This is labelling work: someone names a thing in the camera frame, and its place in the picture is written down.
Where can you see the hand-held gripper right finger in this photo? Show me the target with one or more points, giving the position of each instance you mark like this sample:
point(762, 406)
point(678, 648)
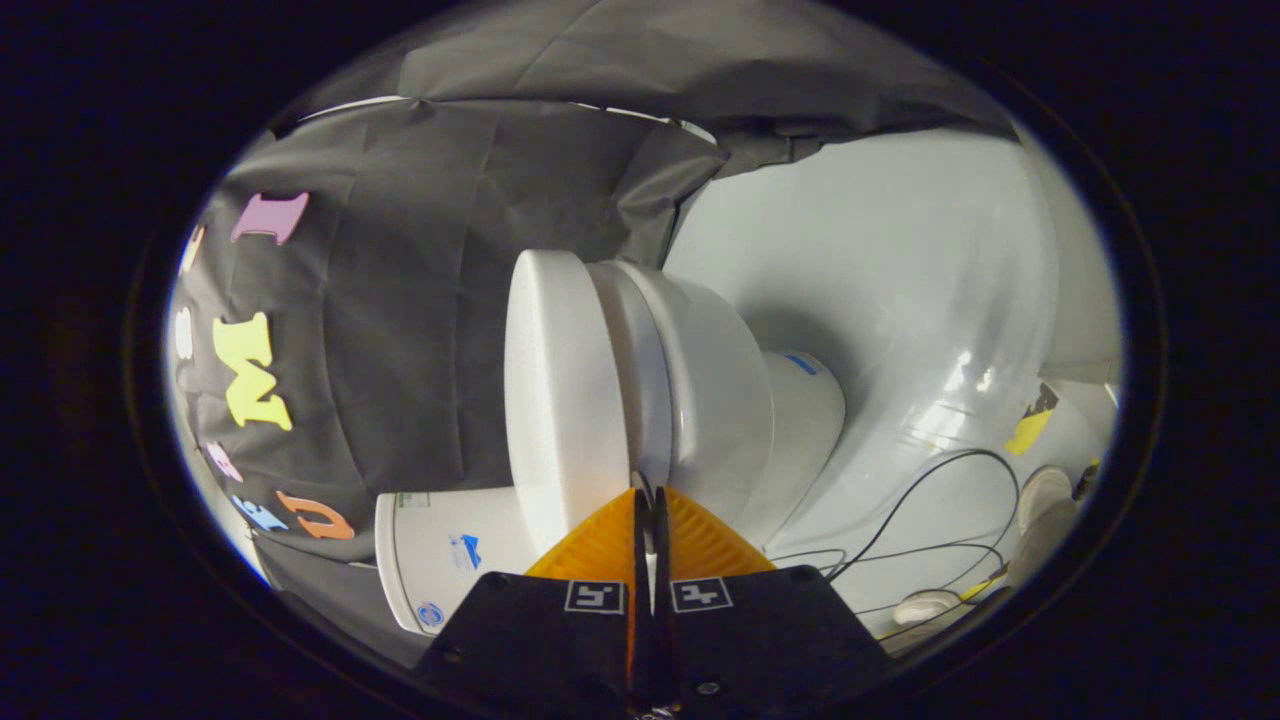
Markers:
point(770, 630)

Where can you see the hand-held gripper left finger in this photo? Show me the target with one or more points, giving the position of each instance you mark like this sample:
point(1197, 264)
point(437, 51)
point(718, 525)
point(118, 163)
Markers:
point(540, 630)

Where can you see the white toilet lid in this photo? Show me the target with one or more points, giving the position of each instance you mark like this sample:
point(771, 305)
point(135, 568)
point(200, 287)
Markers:
point(560, 390)

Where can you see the white ceramic toilet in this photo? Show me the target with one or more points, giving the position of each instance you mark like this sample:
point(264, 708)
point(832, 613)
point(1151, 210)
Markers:
point(720, 400)

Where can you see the white toilet seat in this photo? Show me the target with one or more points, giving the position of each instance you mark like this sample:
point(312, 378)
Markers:
point(640, 380)

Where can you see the white shoe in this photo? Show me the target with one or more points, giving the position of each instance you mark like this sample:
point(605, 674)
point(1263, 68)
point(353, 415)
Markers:
point(928, 605)
point(1040, 510)

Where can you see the yellow floor sticker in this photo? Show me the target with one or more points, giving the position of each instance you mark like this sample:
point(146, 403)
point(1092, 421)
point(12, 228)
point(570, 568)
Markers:
point(1028, 430)

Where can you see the black backdrop cloth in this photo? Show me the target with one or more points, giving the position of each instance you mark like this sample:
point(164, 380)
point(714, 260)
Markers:
point(420, 300)

